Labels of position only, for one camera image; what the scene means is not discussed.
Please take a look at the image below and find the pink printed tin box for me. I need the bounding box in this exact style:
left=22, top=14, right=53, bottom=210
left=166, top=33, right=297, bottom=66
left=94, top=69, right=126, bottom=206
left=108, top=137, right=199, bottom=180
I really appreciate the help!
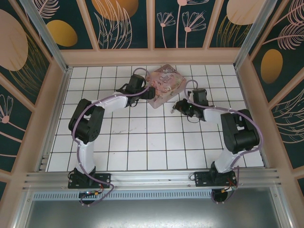
left=145, top=63, right=188, bottom=109

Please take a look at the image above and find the grey sheet metal panel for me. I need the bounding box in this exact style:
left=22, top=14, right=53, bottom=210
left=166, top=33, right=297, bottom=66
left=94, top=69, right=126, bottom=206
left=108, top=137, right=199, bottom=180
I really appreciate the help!
left=13, top=199, right=292, bottom=228

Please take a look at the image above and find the small green circuit board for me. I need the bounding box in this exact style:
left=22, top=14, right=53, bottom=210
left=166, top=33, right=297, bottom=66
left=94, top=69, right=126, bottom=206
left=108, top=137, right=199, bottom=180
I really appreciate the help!
left=79, top=190, right=100, bottom=198

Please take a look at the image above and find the aluminium side rail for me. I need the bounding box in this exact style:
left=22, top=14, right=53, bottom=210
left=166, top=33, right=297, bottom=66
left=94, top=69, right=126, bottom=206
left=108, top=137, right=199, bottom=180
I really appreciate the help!
left=38, top=67, right=73, bottom=172
left=234, top=65, right=270, bottom=168

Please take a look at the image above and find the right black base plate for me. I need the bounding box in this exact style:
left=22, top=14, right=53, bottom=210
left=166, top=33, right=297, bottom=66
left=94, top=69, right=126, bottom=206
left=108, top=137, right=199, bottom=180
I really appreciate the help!
left=194, top=171, right=237, bottom=188

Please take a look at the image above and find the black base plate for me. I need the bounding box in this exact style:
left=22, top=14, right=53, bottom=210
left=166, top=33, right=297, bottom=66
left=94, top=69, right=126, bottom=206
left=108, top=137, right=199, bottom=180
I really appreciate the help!
left=68, top=172, right=112, bottom=190
left=194, top=171, right=237, bottom=188

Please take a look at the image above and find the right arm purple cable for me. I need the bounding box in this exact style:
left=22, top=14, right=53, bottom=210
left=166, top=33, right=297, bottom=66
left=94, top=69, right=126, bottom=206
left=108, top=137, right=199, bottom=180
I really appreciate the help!
left=184, top=79, right=263, bottom=205

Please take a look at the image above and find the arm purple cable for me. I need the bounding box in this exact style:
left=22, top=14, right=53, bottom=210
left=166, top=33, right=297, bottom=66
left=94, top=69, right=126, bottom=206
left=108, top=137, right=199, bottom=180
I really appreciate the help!
left=184, top=79, right=263, bottom=205
left=71, top=67, right=152, bottom=207

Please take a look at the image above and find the aluminium mounting rail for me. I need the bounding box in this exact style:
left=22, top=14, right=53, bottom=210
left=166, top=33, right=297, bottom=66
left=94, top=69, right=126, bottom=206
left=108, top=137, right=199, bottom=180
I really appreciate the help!
left=22, top=168, right=282, bottom=192

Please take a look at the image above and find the aluminium corner post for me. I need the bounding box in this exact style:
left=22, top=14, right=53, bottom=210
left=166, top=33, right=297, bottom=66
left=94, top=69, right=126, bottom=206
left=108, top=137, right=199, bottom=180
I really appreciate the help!
left=234, top=0, right=270, bottom=70
left=18, top=0, right=73, bottom=75

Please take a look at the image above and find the slotted grey cable duct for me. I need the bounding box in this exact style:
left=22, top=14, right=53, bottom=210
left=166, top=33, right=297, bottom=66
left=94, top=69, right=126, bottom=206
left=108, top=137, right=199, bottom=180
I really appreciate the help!
left=32, top=191, right=273, bottom=200

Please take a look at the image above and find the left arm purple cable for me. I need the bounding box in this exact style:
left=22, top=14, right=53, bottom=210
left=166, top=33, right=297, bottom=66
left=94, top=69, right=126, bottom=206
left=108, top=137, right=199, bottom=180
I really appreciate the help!
left=71, top=67, right=152, bottom=207

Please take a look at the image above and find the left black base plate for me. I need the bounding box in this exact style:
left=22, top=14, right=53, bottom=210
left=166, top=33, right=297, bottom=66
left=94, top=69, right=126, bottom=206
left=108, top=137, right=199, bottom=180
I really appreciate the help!
left=68, top=172, right=112, bottom=190

